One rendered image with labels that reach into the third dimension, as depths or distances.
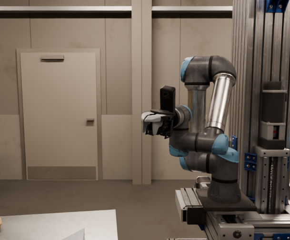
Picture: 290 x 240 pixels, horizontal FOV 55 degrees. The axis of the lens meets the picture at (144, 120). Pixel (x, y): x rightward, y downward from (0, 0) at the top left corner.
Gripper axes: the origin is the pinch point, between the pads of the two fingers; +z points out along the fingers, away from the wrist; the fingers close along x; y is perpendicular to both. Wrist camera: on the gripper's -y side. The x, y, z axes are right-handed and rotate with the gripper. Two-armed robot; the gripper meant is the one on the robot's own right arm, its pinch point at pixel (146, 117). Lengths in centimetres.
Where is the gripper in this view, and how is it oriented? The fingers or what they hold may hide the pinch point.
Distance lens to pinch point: 79.1
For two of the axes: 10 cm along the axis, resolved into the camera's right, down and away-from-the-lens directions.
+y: -1.2, 9.8, 1.7
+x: -8.9, -1.9, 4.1
